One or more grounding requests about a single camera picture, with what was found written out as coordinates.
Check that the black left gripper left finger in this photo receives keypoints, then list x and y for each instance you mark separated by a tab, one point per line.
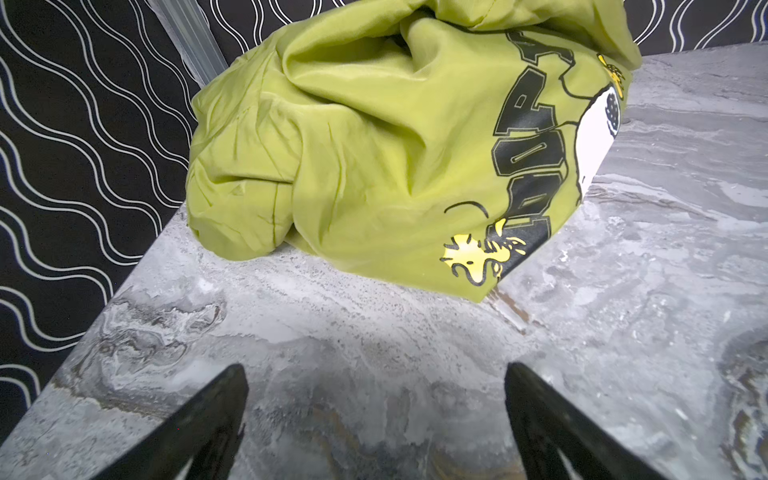
201	438

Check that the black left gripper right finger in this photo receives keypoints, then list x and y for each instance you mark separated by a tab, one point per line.
555	439

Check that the lime green printed jacket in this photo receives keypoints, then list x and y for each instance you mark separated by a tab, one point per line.
431	144

